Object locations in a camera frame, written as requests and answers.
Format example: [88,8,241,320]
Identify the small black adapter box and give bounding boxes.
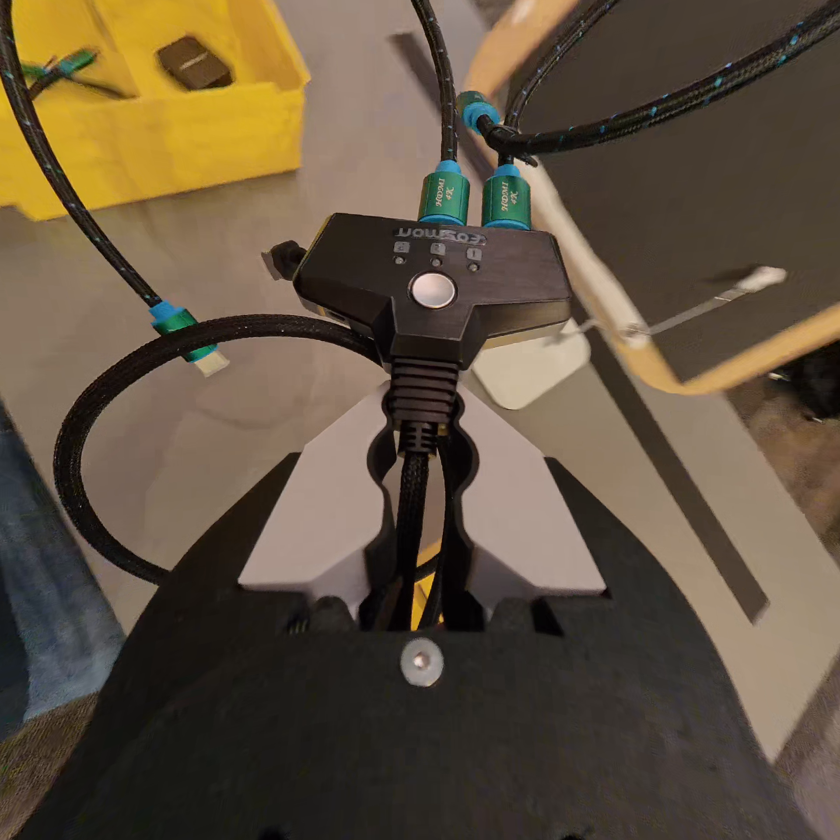
[156,36,235,91]

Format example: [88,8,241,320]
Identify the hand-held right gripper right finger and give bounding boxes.
[456,387,608,631]

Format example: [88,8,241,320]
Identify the black HDMI switch box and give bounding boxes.
[292,213,572,368]

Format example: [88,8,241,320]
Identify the coiled cable green plug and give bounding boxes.
[20,47,129,101]

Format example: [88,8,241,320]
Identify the person's jeans leg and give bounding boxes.
[0,400,126,723]

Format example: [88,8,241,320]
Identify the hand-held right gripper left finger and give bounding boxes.
[238,386,403,631]

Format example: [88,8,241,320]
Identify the blue-flecked HDMI cable green plugs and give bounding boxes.
[0,0,471,378]
[456,0,840,232]

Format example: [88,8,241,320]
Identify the yellow plastic bin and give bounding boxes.
[0,0,311,223]

